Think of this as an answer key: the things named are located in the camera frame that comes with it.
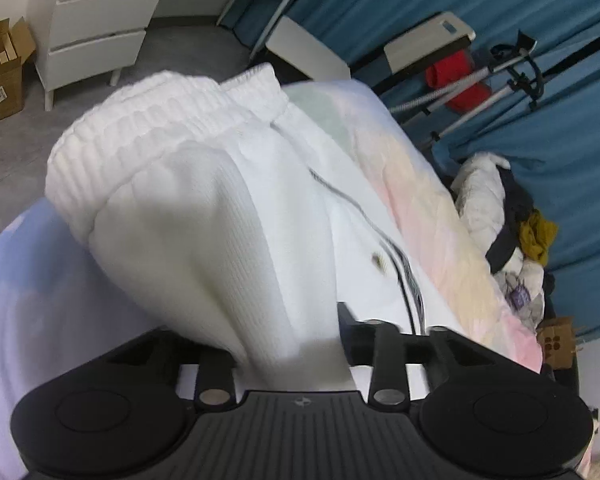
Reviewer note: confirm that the pastel tie-dye duvet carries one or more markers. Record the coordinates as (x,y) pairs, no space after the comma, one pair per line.
(57,309)

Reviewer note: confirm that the brown paper shopping bag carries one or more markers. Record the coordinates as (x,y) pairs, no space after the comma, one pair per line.
(558,340)

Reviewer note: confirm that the white dressing table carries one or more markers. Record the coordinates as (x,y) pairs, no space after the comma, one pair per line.
(80,39)

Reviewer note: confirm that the blue curtain panel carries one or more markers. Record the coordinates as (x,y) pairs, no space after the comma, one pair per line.
(430,5)
(554,150)

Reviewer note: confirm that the white puffer jacket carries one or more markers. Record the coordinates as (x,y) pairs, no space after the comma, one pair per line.
(479,197)

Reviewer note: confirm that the mustard yellow garment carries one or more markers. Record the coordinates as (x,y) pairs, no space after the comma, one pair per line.
(536,234)

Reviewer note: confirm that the cardboard box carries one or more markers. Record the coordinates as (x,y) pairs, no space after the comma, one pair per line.
(16,47)

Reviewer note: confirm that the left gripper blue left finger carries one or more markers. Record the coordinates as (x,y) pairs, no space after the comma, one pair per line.
(211,382)

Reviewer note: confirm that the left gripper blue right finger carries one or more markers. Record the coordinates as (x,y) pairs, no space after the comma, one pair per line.
(378,345)

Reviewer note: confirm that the grey white crumpled clothes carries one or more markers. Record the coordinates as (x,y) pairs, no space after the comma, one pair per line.
(524,292)

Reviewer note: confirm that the white zip sweatshirt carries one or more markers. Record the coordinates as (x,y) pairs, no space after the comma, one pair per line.
(228,213)

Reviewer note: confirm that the black and white chair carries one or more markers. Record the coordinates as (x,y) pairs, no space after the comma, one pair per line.
(381,63)

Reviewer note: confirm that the blue curtain right panel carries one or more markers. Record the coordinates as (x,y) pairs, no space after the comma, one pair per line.
(554,150)

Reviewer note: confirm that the garment steamer stand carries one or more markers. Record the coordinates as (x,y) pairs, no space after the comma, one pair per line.
(512,69)

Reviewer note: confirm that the blue curtain left panel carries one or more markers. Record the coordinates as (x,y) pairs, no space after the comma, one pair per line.
(430,5)

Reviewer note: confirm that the black garment on pile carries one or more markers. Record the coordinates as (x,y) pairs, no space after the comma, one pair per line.
(517,206)

